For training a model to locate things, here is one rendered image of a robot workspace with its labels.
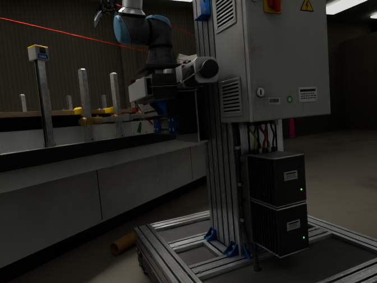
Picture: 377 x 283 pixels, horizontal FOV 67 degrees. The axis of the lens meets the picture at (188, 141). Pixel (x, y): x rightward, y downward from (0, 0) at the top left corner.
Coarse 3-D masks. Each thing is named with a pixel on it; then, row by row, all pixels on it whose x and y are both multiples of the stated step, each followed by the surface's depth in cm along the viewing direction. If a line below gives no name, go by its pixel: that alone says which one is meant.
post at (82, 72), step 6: (78, 72) 170; (84, 72) 170; (84, 78) 170; (84, 84) 170; (84, 90) 170; (84, 96) 170; (84, 102) 170; (84, 108) 171; (90, 108) 173; (84, 114) 171; (90, 114) 173; (84, 126) 173; (90, 126) 173; (90, 132) 172
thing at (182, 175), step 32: (0, 128) 150; (32, 128) 164; (64, 128) 182; (96, 128) 204; (128, 128) 231; (160, 160) 265; (192, 160) 313; (32, 192) 163; (64, 192) 181; (96, 192) 202; (128, 192) 229; (160, 192) 264; (0, 224) 149; (32, 224) 163; (64, 224) 180; (96, 224) 201; (0, 256) 148; (32, 256) 165
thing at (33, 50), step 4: (28, 48) 147; (32, 48) 145; (36, 48) 144; (28, 52) 147; (32, 52) 145; (36, 52) 144; (32, 56) 145; (36, 56) 144; (48, 56) 149; (32, 60) 146; (44, 60) 148; (48, 60) 149
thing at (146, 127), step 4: (152, 120) 221; (132, 124) 202; (136, 124) 206; (144, 124) 213; (148, 124) 217; (132, 128) 202; (136, 128) 206; (144, 128) 213; (148, 128) 217; (152, 128) 221; (132, 132) 202; (136, 132) 206; (144, 132) 213; (148, 132) 217; (152, 132) 221
